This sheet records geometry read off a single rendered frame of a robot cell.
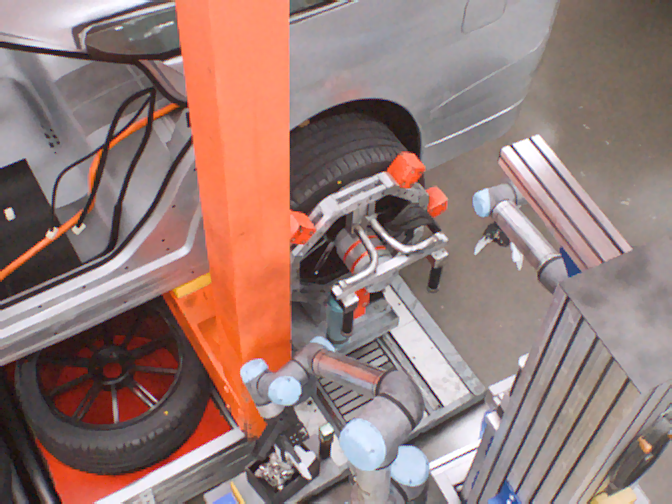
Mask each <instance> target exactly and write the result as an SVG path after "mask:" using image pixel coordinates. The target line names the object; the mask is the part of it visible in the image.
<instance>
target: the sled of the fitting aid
mask: <svg viewBox="0 0 672 504"><path fill-rule="evenodd" d="M379 301H380V303H382V304H383V306H384V307H385V308H386V314H385V315H384V316H381V318H379V319H377V320H375V321H373V322H371V323H369V324H367V325H364V326H362V327H360V328H358V329H356V330H355V331H354V335H353V336H352V337H351V340H350V343H349V344H347V345H346V346H344V347H342V348H335V347H334V349H335V352H336V353H339V354H341V355H345V354H346V353H349V352H351V350H353V349H355V348H357V347H359V346H361V345H363V344H366V343H368V342H370V341H371V340H373V339H375V338H377V337H379V336H381V335H384V333H386V332H388V331H390V330H392V329H394V328H395V327H397V326H398V321H400V316H398V314H397V313H396V312H395V310H394V309H393V307H392V306H391V305H390V303H389V302H388V301H387V298H386V297H383V298H382V299H379Z"/></svg>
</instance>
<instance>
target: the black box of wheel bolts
mask: <svg viewBox="0 0 672 504"><path fill-rule="evenodd" d="M295 447H300V448H301V449H302V450H303V451H304V452H309V451H310V450H309V448H308V447H307V446H306V445H305V444H304V443H303V442H302V443H301V444H299V445H297V446H294V447H293V448H295ZM285 456H286V460H287V463H283V462H282V461H281V460H280V457H279V455H277V453H276V450H275V449H274V446H273V447H271V448H270V450H269V452H268V454H267V455H266V457H265V460H264V461H260V460H258V458H256V460H254V461H253V462H252V463H250V464H249V465H248V466H246V467H245V469H246V474H247V482H248V483H249V484H250V485H251V487H252V488H253V489H254V490H255V492H256V493H257V494H258V495H260V496H261V499H262V500H263V501H264V502H265V504H284V503H285V502H286V501H288V500H289V499H290V498H291V497H293V495H294V494H296V493H297V492H299V491H300V490H301V489H302V488H304V487H305V486H306V485H308V484H309V483H310V482H311V481H314V480H315V479H316V478H317V476H319V471H320V463H321V462H320V461H319V460H318V459H317V456H316V457H315V460H314V461H312V462H311V464H310V465H309V466H308V467H307V470H308V472H309V474H310V476H311V479H310V480H309V479H307V478H305V476H303V475H302V473H301V472H300V470H299V469H298V467H297V466H295V464H294V463H293V462H292V461H291V459H290V456H289V453H288V452H287V453H285Z"/></svg>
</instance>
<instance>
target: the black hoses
mask: <svg viewBox="0 0 672 504"><path fill-rule="evenodd" d="M417 218H418V219H417ZM413 220H414V221H413ZM410 222H411V223H410ZM407 223H408V224H407ZM423 225H426V226H427V227H428V228H429V230H430V231H431V232H433V234H434V235H436V234H438V232H440V231H441V227H440V226H439V224H438V223H437V222H436V221H435V220H434V218H433V217H431V215H430V214H429V213H428V211H427V210H426V209H424V208H422V207H421V206H419V205H417V204H410V205H408V206H406V207H405V208H404V209H403V210H402V211H401V212H400V213H399V214H397V215H396V217H395V218H394V219H393V221H392V222H390V220H389V221H387V222H385V223H383V227H384V229H385V230H386V231H387V232H388V234H389V235H390V236H391V237H392V238H395V237H397V236H399V234H400V232H399V231H405V230H413V229H417V228H419V227H421V226H423Z"/></svg>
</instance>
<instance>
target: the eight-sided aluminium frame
mask: <svg viewBox="0 0 672 504"><path fill-rule="evenodd" d="M362 192H363V193H362ZM359 193H362V194H360V195H358V196H356V197H354V198H351V197H353V196H355V195H357V194H359ZM388 194H391V195H394V196H397V197H402V198H405V199H408V204H407V206H408V205H410V204H417V205H419V206H421V207H422V208H424V209H426V210H427V206H428V202H429V195H428V193H427V192H426V191H425V190H424V189H423V187H422V186H421V185H420V184H418V182H415V184H414V185H413V186H412V188H411V189H407V188H400V185H399V184H397V182H396V181H395V179H394V178H393V177H392V176H391V175H390V173H389V172H388V173H386V172H383V173H380V174H376V175H375V176H373V177H371V178H369V179H367V180H363V181H361V182H359V184H357V185H355V186H352V187H350V188H347V189H345V190H343V191H341V192H338V193H336V194H334V195H329V196H328V197H326V198H324V199H323V201H322V202H321V203H320V204H318V205H317V206H318V207H317V208H316V209H315V210H313V211H312V212H311V214H310V215H309V217H308V219H309V220H310V221H311V223H312V224H313V226H315V227H316V228H317V231H316V232H315V234H313V235H312V237H311V238H310V239H309V240H308V241H307V242H306V243H305V244H304V245H301V244H295V243H290V301H293V302H304V303H313V304H322V305H323V306H324V305H327V298H328V295H329V294H330V287H332V285H334V284H336V282H338V281H340V280H342V279H345V278H349V277H351V276H353V274H352V273H351V272H350V273H347V274H345V275H343V276H341V277H339V278H337V279H335V280H333V281H329V282H327V284H325V285H319V284H311V282H304V281H300V261H301V259H302V258H303V257H304V255H305V254H306V253H307V252H308V251H309V249H310V248H311V247H312V245H313V244H315V243H316V242H317V241H318V240H319V239H320V238H321V236H322V235H323V234H324V232H325V231H326V230H327V229H328V228H329V226H330V225H332V224H333V223H334V222H335V221H336V220H337V219H339V218H340V217H342V215H344V214H346V213H349V212H351V211H353V210H355V209H357V208H360V207H362V206H364V205H367V204H369V203H371V202H373V201H376V199H378V198H380V197H383V196H385V195H388ZM350 198H351V199H350ZM423 228H424V225H423V226H421V227H419V228H417V229H413V230H405V231H399V232H400V234H399V236H397V237H395V238H393V239H395V240H396V241H397V242H400V243H401V242H402V241H403V240H404V239H405V238H406V239H405V240H404V241H403V242H402V243H401V244H404V245H413V244H414V243H416V242H418V241H419V239H420V237H421V236H422V235H423V231H424V230H423ZM385 247H386V248H387V249H388V252H389V253H390V254H391V253H392V252H393V251H394V248H392V247H391V246H390V245H389V244H386V245H385ZM402 254H404V253H400V252H397V251H394V252H393V253H392V254H391V256H392V259H393V258H395V257H397V256H400V255H402Z"/></svg>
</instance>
